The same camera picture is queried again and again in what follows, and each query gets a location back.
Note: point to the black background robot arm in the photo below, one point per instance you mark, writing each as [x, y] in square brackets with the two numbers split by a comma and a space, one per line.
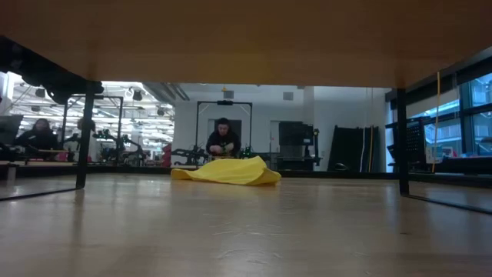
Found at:
[190, 154]
[127, 148]

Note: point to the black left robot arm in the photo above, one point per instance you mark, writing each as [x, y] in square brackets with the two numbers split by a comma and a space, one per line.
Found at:
[46, 79]

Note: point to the wooden shelf with black legs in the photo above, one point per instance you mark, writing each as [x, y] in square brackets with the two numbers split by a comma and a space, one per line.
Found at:
[246, 38]

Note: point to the yellow cloth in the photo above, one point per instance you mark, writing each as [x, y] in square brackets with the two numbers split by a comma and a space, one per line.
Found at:
[230, 171]

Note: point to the black monitor on stand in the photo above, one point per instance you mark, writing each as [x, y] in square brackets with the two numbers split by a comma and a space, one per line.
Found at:
[296, 134]

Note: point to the red background object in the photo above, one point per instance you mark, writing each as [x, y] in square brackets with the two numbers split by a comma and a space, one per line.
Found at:
[167, 154]

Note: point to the black ceiling spotlight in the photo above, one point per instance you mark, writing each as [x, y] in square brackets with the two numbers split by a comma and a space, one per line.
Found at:
[160, 112]
[137, 95]
[40, 92]

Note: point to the black perforated cart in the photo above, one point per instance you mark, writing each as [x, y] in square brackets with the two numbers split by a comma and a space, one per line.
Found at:
[415, 142]

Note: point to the dark monitor screen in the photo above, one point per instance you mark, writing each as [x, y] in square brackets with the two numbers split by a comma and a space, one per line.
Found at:
[8, 129]

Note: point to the black background rig frame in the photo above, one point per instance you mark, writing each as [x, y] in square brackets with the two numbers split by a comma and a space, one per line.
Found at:
[120, 115]
[225, 102]

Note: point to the grey wall vent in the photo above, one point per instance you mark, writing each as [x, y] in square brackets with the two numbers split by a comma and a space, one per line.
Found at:
[228, 94]
[288, 96]

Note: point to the black table frame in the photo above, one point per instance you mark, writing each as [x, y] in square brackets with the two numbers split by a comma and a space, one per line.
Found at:
[326, 174]

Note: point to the black panels leaning on wall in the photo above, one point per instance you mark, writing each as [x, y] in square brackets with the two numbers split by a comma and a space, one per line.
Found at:
[348, 148]

